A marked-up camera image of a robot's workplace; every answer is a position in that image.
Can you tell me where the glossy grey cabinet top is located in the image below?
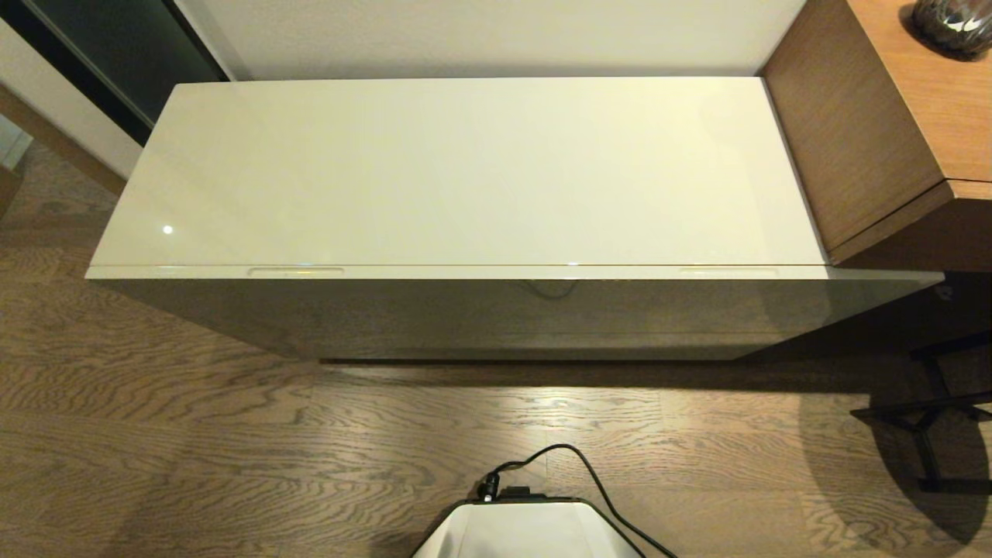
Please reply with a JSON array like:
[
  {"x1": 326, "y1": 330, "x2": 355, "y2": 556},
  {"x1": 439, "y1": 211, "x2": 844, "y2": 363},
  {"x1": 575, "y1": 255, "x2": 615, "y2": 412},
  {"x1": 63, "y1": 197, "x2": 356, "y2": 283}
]
[{"x1": 87, "y1": 76, "x2": 830, "y2": 270}]

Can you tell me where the brown wooden desk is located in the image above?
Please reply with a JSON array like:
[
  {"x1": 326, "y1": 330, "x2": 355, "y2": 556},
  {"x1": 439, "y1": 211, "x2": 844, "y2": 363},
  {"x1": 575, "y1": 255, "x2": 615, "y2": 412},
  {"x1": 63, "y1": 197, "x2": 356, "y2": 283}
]
[{"x1": 759, "y1": 0, "x2": 992, "y2": 272}]

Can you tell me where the dark glass door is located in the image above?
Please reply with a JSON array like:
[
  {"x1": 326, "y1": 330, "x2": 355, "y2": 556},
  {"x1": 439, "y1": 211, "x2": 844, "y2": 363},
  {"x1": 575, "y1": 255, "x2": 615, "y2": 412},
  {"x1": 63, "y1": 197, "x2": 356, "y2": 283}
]
[{"x1": 0, "y1": 0, "x2": 229, "y2": 146}]

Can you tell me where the pale grey panel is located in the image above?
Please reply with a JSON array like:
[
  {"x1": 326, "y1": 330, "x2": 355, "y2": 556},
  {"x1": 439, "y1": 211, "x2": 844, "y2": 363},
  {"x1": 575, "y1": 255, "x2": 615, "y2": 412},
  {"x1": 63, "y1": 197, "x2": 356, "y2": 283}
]
[{"x1": 0, "y1": 115, "x2": 33, "y2": 170}]

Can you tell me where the dark glass vase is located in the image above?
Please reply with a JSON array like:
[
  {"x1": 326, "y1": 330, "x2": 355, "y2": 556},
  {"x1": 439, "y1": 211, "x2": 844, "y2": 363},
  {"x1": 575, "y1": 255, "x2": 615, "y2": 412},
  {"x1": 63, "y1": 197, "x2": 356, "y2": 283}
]
[{"x1": 911, "y1": 0, "x2": 992, "y2": 61}]

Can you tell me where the black base cable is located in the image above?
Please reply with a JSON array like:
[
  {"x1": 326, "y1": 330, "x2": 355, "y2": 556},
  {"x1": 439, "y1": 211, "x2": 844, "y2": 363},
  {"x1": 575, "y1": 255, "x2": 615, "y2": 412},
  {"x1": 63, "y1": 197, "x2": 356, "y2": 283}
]
[{"x1": 477, "y1": 443, "x2": 679, "y2": 558}]

